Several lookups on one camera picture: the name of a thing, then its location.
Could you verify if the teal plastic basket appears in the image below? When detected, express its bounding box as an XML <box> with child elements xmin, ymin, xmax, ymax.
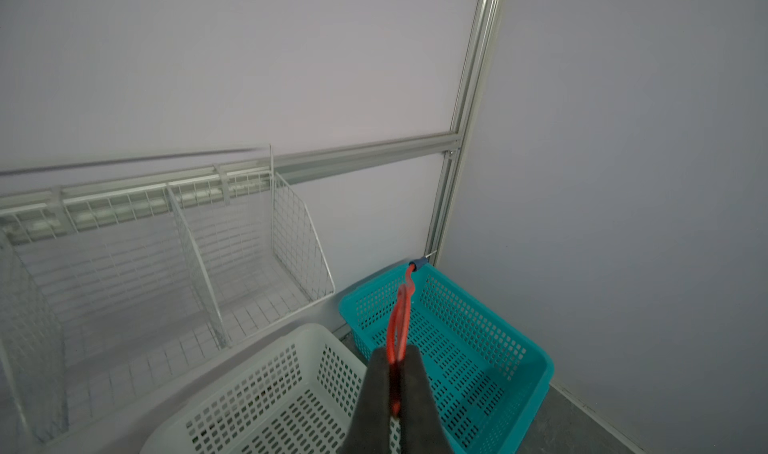
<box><xmin>340</xmin><ymin>260</ymin><xmax>554</xmax><ymax>453</ymax></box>

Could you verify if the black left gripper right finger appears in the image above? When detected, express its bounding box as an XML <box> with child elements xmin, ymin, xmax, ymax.
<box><xmin>399</xmin><ymin>345</ymin><xmax>453</xmax><ymax>454</ymax></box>

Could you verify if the red cable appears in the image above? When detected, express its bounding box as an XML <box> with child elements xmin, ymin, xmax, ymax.
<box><xmin>385</xmin><ymin>264</ymin><xmax>418</xmax><ymax>418</ymax></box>

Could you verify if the white wire wall rack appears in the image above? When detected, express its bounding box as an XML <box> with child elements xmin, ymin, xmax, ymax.
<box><xmin>1</xmin><ymin>145</ymin><xmax>336</xmax><ymax>453</ymax></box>

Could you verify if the white plastic basket middle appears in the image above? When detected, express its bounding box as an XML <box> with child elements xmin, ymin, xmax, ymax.
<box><xmin>141</xmin><ymin>324</ymin><xmax>366</xmax><ymax>453</ymax></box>

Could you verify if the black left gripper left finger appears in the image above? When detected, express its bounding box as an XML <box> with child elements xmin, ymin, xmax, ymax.
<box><xmin>339</xmin><ymin>348</ymin><xmax>391</xmax><ymax>454</ymax></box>

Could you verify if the aluminium frame corner post right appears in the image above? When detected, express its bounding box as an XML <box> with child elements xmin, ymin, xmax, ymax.
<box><xmin>424</xmin><ymin>0</ymin><xmax>503</xmax><ymax>266</ymax></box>

